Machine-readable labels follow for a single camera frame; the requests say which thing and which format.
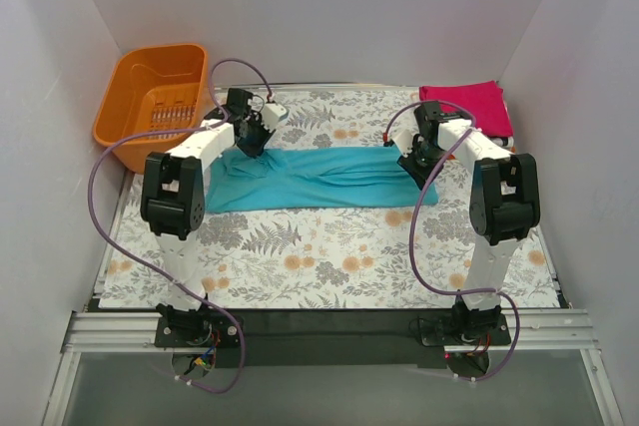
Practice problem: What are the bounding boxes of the teal t-shirt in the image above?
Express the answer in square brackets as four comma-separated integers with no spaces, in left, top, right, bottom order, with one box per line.
[206,147,420,213]

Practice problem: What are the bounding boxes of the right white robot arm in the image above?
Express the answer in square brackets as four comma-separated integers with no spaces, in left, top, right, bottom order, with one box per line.
[384,101,540,344]

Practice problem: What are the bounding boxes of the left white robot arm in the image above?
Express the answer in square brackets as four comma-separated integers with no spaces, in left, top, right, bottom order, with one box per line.
[141,88,289,346]

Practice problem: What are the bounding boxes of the folded magenta t-shirt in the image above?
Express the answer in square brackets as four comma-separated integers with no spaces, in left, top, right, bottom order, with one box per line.
[419,81,514,138]

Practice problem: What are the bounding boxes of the orange plastic basket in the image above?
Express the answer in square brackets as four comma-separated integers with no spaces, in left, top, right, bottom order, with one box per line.
[93,44,208,174]

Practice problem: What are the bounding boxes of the floral table mat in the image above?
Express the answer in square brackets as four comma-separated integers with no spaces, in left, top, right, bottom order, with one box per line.
[98,87,561,310]

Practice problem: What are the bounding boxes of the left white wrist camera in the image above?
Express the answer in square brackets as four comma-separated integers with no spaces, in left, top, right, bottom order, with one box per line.
[261,102,289,132]

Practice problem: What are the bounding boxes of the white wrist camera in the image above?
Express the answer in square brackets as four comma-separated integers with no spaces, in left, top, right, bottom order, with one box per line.
[383,130,413,157]
[261,102,289,132]

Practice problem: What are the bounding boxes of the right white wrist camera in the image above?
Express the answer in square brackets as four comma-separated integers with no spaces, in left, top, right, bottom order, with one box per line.
[383,130,413,157]

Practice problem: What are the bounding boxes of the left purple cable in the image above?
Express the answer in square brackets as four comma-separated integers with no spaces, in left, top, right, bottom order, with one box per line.
[87,57,275,394]

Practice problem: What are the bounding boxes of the aluminium frame rail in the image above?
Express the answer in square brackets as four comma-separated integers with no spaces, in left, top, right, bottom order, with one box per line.
[62,308,600,352]

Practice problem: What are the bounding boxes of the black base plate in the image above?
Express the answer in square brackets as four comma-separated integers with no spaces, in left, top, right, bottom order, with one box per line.
[154,306,514,369]

